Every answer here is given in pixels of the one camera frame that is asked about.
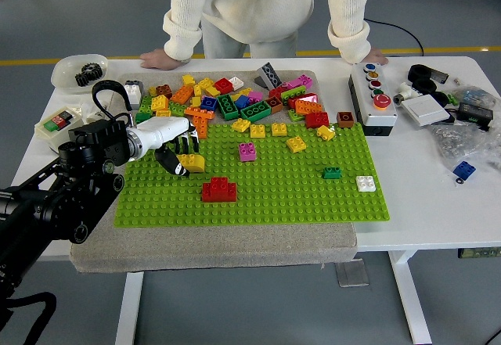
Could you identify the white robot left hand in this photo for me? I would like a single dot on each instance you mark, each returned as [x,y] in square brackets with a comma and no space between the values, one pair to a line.
[164,131]

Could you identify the person's right hand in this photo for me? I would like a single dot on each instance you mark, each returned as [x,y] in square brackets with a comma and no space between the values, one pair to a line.
[156,59]

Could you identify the person's left hand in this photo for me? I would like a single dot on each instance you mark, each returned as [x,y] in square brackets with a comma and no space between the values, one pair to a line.
[377,56]

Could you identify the yellow curved brick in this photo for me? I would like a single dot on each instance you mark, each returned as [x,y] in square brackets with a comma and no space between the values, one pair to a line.
[194,162]

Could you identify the magenta square brick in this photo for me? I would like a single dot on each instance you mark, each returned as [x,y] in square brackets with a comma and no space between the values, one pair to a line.
[246,153]

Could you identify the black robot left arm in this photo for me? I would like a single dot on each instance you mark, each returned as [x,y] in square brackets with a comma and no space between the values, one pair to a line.
[98,141]

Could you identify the person's right forearm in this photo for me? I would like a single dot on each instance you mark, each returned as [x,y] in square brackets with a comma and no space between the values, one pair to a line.
[182,36]

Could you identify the person's left forearm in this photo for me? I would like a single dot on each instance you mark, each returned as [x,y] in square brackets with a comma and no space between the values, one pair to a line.
[350,40]

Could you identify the yellow square brick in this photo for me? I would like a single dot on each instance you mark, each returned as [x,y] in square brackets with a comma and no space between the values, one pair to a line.
[325,133]
[295,144]
[240,125]
[205,84]
[278,130]
[164,113]
[257,131]
[159,103]
[188,81]
[213,91]

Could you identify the green square brick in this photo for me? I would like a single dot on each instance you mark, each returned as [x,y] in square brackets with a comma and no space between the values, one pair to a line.
[177,109]
[295,115]

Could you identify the brown square brick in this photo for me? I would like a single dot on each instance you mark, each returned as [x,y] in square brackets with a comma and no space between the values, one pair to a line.
[163,91]
[344,119]

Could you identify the white and grey brick stack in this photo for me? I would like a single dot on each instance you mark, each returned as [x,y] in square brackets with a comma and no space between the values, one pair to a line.
[135,92]

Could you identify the orange flat long brick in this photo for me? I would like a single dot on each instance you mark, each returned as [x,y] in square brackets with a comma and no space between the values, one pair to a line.
[199,113]

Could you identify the yellow narrow brick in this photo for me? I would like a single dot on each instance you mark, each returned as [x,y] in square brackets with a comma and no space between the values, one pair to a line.
[197,90]
[195,101]

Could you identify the blue square brick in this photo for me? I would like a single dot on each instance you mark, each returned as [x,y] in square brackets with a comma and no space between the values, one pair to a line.
[464,169]
[242,102]
[209,104]

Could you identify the green long upturned brick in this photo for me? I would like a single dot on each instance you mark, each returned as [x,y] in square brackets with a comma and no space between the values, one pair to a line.
[255,111]
[228,106]

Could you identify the red square brick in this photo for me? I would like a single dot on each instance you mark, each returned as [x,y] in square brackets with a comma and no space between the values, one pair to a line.
[224,85]
[276,94]

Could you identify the yellow flat brick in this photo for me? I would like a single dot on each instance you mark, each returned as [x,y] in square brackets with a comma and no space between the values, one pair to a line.
[235,97]

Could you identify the pink long brick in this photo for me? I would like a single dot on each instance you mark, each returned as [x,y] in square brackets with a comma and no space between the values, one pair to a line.
[302,81]

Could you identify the red glossy sloped brick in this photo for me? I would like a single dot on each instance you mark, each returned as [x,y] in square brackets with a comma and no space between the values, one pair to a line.
[307,98]

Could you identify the red stepped brick stack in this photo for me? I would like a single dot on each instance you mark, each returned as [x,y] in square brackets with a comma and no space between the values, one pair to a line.
[218,193]

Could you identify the white square brick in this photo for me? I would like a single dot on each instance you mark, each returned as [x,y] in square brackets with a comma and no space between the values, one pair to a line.
[365,184]
[237,83]

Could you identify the red rounded brick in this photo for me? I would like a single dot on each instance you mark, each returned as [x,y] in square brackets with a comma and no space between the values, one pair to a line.
[316,120]

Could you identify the lime green long brick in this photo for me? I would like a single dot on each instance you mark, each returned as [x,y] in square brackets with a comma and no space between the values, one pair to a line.
[293,94]

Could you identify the pink square brick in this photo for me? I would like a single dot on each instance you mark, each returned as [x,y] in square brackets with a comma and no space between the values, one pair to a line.
[256,95]

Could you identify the grey long brick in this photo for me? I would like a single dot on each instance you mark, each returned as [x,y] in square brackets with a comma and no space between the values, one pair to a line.
[270,74]

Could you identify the brown upturned brick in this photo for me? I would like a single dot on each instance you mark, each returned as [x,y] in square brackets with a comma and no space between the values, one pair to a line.
[274,104]

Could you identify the small dark green brick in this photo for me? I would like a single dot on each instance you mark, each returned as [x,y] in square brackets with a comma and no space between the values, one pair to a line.
[331,173]

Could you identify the black clamp with metal plate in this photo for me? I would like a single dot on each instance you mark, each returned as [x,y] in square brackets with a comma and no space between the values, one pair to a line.
[420,72]

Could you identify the white pipe fitting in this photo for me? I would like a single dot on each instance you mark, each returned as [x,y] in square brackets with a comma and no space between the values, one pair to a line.
[407,91]

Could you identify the white push-button control box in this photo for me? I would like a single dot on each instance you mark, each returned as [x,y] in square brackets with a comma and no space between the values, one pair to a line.
[381,115]

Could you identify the black metal gear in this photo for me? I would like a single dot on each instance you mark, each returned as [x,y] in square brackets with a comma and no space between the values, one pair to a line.
[83,79]
[94,71]

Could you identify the green plastic clip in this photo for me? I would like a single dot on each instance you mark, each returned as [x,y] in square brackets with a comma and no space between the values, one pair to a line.
[454,98]

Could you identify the white plastic bowl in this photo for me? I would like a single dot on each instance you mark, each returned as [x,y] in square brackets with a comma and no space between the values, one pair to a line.
[64,73]

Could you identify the clear bag of blue parts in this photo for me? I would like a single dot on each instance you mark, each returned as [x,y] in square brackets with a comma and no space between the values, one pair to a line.
[475,95]

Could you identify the black power adapter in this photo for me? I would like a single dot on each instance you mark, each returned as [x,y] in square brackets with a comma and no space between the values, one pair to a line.
[474,113]

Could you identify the clear bag of screws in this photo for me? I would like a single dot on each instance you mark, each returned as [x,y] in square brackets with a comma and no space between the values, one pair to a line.
[462,141]

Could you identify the person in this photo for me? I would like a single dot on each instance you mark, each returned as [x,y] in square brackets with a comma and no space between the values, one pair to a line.
[266,4]

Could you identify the grey-brown mat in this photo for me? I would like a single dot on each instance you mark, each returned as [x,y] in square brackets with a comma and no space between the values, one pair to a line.
[215,247]

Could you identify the green studded baseplate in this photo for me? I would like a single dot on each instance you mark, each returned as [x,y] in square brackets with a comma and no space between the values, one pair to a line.
[282,200]

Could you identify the white table leg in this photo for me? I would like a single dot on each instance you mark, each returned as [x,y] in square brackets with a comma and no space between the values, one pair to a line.
[411,302]
[129,310]

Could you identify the grey floor plate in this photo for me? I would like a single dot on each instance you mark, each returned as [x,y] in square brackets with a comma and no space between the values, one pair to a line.
[352,274]

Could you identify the table height control panel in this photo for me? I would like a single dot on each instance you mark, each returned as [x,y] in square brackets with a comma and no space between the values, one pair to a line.
[479,253]

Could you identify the white wall switch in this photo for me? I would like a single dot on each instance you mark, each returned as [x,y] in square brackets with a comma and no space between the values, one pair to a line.
[425,111]

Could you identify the white switch box green red buttons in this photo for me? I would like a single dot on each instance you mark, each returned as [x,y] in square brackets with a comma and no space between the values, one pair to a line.
[51,126]

